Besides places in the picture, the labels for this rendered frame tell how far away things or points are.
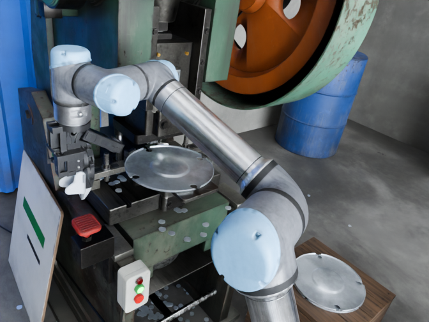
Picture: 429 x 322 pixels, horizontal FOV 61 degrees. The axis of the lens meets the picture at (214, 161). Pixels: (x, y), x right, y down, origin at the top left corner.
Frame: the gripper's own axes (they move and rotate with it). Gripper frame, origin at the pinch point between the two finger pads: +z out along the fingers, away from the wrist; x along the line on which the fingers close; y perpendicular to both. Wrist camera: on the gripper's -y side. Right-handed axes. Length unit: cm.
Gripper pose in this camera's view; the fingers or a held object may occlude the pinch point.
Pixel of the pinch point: (85, 193)
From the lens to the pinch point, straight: 95.6
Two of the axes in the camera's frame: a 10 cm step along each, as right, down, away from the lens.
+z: -1.5, 8.7, 4.8
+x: 6.5, 4.5, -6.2
